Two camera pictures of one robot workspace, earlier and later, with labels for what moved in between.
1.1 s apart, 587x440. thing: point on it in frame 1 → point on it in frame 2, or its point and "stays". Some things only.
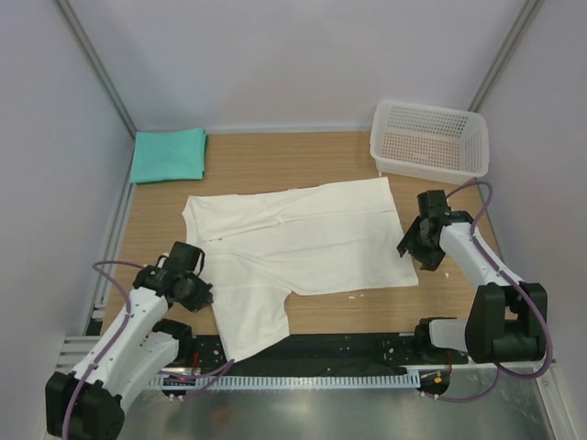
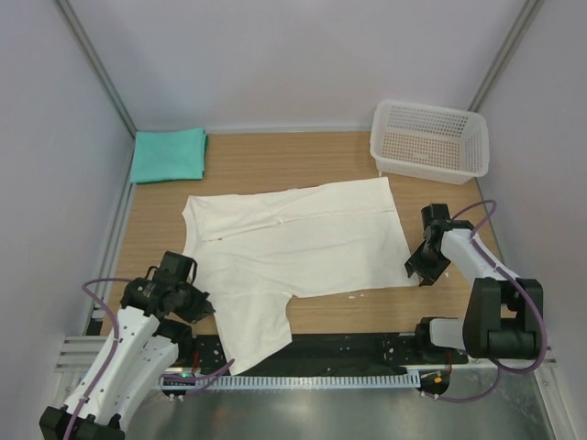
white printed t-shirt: (262, 249) stays
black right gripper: (430, 260) → (429, 274)
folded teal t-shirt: (170, 155) stays
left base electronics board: (177, 380) stays
